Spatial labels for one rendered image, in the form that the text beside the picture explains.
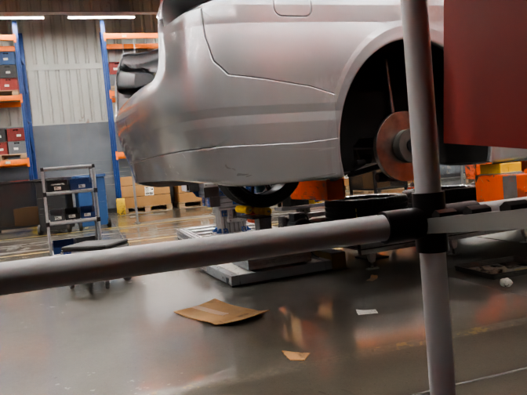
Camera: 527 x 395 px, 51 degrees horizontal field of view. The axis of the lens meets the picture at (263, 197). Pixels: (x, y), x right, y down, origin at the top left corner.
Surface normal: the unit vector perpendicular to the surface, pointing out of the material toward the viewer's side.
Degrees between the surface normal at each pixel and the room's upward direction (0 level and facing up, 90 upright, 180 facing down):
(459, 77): 90
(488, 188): 90
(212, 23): 89
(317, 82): 90
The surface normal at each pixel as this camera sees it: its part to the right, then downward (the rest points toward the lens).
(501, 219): -0.95, 0.10
